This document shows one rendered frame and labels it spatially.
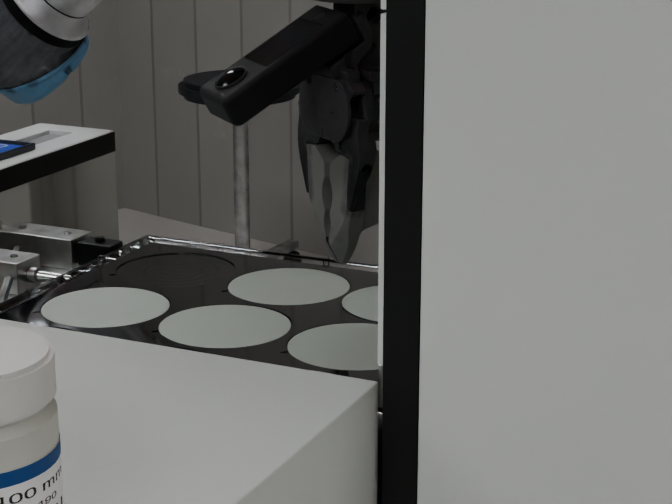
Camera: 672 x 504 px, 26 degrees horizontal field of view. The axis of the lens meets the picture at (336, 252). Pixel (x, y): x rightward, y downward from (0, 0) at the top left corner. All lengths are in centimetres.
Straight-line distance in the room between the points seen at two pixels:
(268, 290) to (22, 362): 61
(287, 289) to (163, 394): 40
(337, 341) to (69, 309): 22
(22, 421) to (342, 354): 48
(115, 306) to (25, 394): 58
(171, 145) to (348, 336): 374
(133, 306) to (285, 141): 330
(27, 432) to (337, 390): 26
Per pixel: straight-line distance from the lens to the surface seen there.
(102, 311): 115
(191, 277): 123
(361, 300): 116
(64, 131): 154
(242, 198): 400
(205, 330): 110
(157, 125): 484
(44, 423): 60
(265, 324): 111
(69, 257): 133
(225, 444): 74
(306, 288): 119
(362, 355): 105
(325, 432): 76
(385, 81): 77
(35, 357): 60
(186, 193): 480
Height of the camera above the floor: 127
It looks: 16 degrees down
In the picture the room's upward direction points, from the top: straight up
